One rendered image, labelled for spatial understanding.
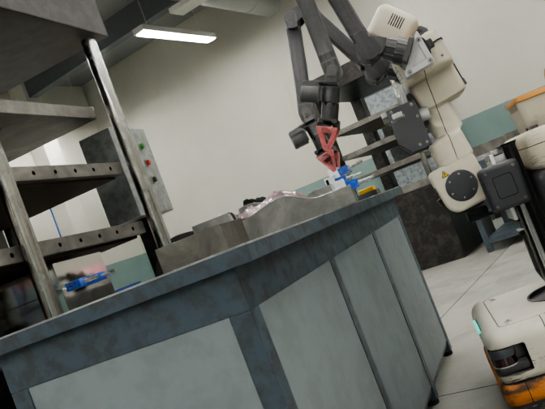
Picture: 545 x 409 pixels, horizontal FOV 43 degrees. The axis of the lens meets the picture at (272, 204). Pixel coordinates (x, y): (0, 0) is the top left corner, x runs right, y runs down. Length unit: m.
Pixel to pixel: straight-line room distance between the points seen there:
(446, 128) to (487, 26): 6.63
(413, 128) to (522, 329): 0.72
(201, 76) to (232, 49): 0.67
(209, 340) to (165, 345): 0.10
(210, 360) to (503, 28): 7.82
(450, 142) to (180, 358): 1.26
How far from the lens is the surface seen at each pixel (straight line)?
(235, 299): 1.39
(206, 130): 10.64
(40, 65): 3.10
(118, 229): 2.65
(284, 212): 2.12
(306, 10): 2.32
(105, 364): 1.57
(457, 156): 2.36
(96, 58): 2.93
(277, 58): 9.99
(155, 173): 3.19
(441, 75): 2.41
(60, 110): 2.72
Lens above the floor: 0.79
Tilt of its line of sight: 2 degrees up
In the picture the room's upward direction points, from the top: 21 degrees counter-clockwise
